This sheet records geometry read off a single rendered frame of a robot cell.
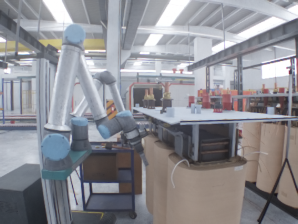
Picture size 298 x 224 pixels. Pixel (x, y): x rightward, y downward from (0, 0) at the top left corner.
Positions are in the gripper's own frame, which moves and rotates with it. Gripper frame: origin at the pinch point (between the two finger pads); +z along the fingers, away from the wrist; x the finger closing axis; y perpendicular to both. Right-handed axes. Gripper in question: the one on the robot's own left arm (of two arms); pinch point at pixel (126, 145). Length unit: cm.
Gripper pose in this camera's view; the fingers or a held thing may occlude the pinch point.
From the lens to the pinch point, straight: 231.5
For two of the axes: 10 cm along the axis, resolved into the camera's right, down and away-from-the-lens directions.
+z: 0.0, 10.0, 0.6
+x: -8.5, -0.3, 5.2
